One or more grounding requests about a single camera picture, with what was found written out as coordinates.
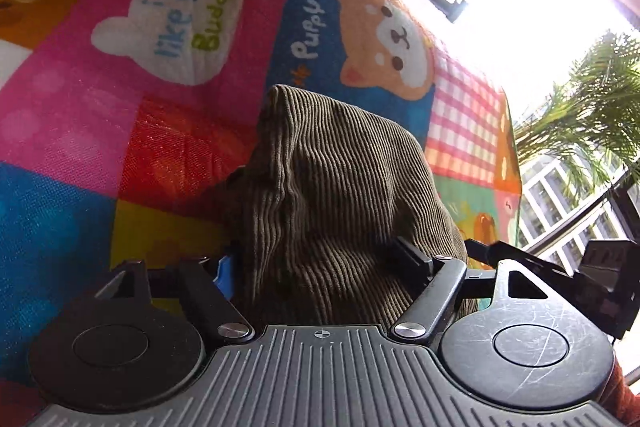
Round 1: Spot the brown corduroy garment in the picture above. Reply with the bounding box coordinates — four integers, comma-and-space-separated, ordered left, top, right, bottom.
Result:
230, 84, 466, 327

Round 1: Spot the red sleeve forearm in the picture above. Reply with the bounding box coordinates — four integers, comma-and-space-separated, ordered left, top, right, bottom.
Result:
598, 361, 640, 427

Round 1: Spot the green palm plant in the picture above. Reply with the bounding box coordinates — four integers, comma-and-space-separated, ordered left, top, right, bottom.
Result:
514, 32, 639, 202

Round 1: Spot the colourful cartoon play mat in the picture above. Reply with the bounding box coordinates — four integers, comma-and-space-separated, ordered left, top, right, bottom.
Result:
1, 0, 522, 426

